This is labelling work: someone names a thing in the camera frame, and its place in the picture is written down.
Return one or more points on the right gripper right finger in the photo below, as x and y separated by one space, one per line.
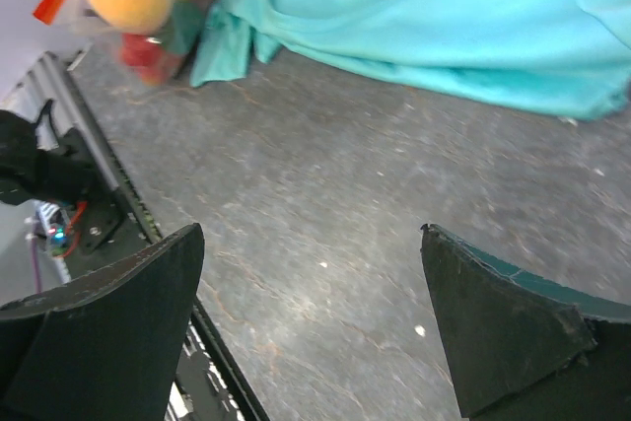
521 347

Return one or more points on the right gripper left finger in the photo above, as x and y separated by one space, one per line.
106 345

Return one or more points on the clear zip top bag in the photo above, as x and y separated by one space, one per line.
179 34

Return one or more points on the fake strawberries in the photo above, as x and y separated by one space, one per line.
148 59

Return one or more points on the teal t-shirt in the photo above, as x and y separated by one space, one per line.
566 58

